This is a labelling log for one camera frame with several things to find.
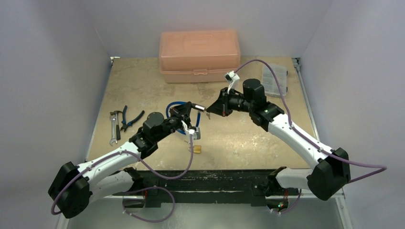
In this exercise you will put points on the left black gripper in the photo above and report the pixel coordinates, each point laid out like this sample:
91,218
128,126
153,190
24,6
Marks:
182,113

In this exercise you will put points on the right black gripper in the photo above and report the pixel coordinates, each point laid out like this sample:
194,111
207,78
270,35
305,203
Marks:
224,103

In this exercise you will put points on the blue cable lock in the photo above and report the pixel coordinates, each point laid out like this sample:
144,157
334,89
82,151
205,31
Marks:
172,106

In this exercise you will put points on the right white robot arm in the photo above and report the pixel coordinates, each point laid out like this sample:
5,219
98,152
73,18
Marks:
327,173

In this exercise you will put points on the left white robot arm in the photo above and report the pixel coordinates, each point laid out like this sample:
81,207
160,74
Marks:
76,186

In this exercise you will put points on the brass padlock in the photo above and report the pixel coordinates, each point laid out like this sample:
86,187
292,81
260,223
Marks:
197,149

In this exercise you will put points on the pink plastic toolbox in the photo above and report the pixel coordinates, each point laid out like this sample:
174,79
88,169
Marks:
198,56

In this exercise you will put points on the clear plastic organizer box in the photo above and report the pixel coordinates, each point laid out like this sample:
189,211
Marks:
269,83

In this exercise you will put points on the silver wrench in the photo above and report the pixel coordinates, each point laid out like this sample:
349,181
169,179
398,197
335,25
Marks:
112,129

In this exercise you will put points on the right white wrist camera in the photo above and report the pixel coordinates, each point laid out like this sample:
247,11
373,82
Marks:
232,78

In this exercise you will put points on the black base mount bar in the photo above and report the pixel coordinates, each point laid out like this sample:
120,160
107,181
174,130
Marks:
255,187

